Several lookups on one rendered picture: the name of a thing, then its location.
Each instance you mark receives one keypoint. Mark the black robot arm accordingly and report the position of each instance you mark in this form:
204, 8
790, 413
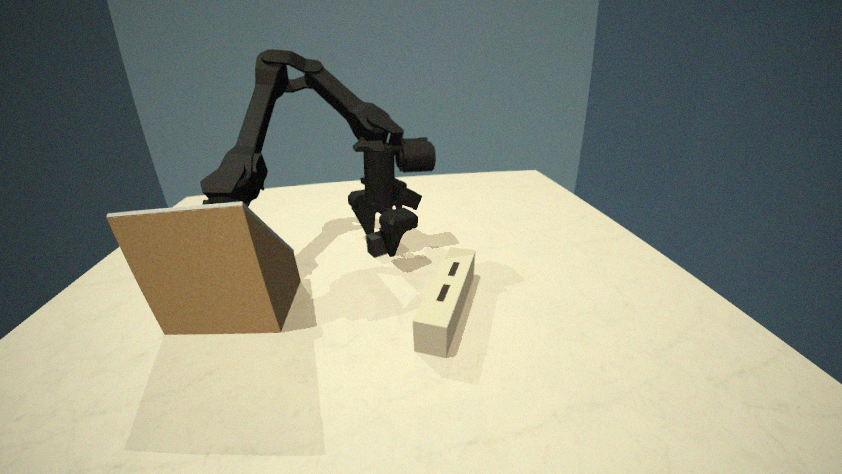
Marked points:
242, 172

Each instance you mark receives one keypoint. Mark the black two-prong plug charger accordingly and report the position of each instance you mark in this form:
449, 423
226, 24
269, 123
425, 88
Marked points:
375, 244

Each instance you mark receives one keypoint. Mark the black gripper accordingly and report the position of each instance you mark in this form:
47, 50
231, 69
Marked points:
378, 196

